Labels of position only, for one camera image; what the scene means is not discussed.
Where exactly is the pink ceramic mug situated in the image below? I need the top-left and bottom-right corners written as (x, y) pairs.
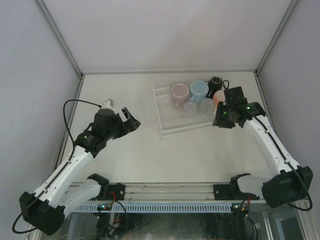
top-left (212, 90), bottom-right (226, 114)

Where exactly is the clear glass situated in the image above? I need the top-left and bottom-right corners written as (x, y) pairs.
top-left (183, 101), bottom-right (197, 118)
top-left (199, 98), bottom-right (214, 115)

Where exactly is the black mug cream inside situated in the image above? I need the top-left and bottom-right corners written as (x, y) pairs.
top-left (206, 76), bottom-right (223, 99)

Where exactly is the clear acrylic dish rack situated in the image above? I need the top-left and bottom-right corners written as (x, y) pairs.
top-left (153, 86), bottom-right (217, 137)

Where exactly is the light blue mug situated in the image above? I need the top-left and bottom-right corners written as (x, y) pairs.
top-left (189, 80), bottom-right (209, 104)

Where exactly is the lilac ceramic mug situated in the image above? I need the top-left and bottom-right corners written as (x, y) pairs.
top-left (171, 83), bottom-right (190, 109)

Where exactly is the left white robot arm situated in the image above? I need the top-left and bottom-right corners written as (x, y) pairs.
top-left (19, 107), bottom-right (141, 236)

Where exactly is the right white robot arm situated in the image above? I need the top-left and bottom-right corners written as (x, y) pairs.
top-left (213, 102), bottom-right (313, 212)

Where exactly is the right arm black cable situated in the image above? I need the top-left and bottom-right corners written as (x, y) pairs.
top-left (222, 79), bottom-right (313, 212)

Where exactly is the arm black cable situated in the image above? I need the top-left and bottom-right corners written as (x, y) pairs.
top-left (11, 99), bottom-right (103, 234)
top-left (222, 79), bottom-right (313, 212)

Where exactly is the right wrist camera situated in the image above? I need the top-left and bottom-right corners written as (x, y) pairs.
top-left (224, 86), bottom-right (248, 106)

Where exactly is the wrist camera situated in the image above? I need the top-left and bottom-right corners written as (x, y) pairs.
top-left (224, 86), bottom-right (248, 106)
top-left (101, 98), bottom-right (115, 113)

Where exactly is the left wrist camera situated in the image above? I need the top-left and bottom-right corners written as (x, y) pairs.
top-left (101, 98), bottom-right (115, 113)

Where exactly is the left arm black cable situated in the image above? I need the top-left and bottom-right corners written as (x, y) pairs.
top-left (11, 99), bottom-right (103, 234)

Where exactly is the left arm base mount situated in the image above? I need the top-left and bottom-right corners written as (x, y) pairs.
top-left (87, 173), bottom-right (126, 201)

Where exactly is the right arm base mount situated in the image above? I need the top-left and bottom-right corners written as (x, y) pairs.
top-left (213, 173), bottom-right (260, 201)

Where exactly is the aluminium front rail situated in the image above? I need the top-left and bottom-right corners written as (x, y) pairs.
top-left (122, 182), bottom-right (218, 203)

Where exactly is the blue slotted cable duct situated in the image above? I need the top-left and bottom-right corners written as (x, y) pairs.
top-left (73, 202), bottom-right (232, 214)

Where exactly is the left aluminium frame post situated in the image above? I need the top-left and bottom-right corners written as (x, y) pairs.
top-left (34, 0), bottom-right (83, 79)

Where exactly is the aluminium frame post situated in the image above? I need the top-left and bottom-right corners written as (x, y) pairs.
top-left (255, 0), bottom-right (300, 76)
top-left (34, 0), bottom-right (83, 79)

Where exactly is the right aluminium frame post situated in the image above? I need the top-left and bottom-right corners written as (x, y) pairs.
top-left (255, 0), bottom-right (300, 76)

